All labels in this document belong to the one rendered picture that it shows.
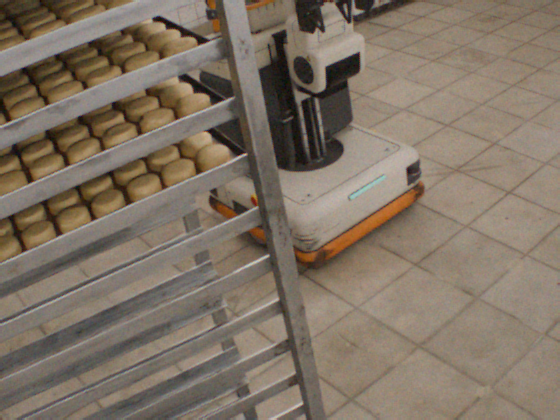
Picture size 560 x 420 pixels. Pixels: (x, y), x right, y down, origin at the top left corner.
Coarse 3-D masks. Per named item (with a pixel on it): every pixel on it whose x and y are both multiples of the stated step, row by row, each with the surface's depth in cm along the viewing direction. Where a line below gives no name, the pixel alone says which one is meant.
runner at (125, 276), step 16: (256, 208) 107; (224, 224) 105; (240, 224) 106; (256, 224) 108; (192, 240) 103; (208, 240) 105; (224, 240) 106; (160, 256) 101; (176, 256) 103; (112, 272) 99; (128, 272) 100; (144, 272) 101; (80, 288) 97; (96, 288) 98; (112, 288) 99; (48, 304) 95; (64, 304) 96; (80, 304) 98; (16, 320) 93; (32, 320) 95; (48, 320) 96; (0, 336) 93
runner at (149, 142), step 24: (192, 120) 95; (216, 120) 97; (120, 144) 91; (144, 144) 93; (168, 144) 95; (72, 168) 89; (96, 168) 91; (24, 192) 87; (48, 192) 89; (0, 216) 86
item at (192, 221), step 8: (184, 216) 152; (192, 216) 152; (184, 224) 155; (192, 224) 153; (200, 224) 154; (200, 256) 158; (208, 256) 159; (216, 312) 167; (224, 312) 168; (216, 320) 168; (224, 320) 169; (224, 344) 172; (232, 344) 173; (240, 392) 182; (248, 416) 187; (256, 416) 189
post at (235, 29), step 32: (224, 0) 87; (224, 32) 90; (256, 64) 93; (256, 96) 95; (256, 128) 97; (256, 160) 99; (256, 192) 105; (288, 256) 109; (288, 288) 112; (288, 320) 116; (320, 416) 130
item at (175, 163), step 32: (160, 160) 106; (192, 160) 108; (224, 160) 104; (64, 192) 103; (96, 192) 102; (128, 192) 100; (0, 224) 99; (32, 224) 97; (64, 224) 96; (0, 256) 92
